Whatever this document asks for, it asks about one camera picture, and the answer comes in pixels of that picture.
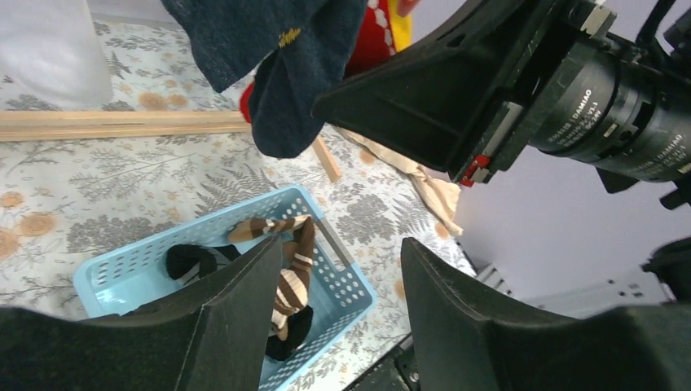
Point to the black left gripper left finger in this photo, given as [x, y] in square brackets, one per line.
[211, 335]

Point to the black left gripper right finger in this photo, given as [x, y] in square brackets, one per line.
[468, 336]

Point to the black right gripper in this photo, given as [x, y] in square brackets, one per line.
[470, 96]

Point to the red white dotted sock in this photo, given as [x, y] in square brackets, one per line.
[372, 38]

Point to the brown white striped sock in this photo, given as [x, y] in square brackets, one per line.
[292, 294]

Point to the navy blue sock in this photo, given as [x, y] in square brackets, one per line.
[207, 26]

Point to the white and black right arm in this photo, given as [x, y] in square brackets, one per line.
[571, 144]

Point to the black patterned sock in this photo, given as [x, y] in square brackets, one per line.
[189, 261]

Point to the yellow sock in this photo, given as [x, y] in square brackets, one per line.
[400, 13]

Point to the beige cloth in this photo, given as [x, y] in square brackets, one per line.
[440, 197]

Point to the light blue plastic basket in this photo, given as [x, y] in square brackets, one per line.
[130, 276]

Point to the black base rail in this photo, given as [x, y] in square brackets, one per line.
[397, 370]

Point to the wooden drying rack frame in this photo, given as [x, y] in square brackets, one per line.
[23, 126]

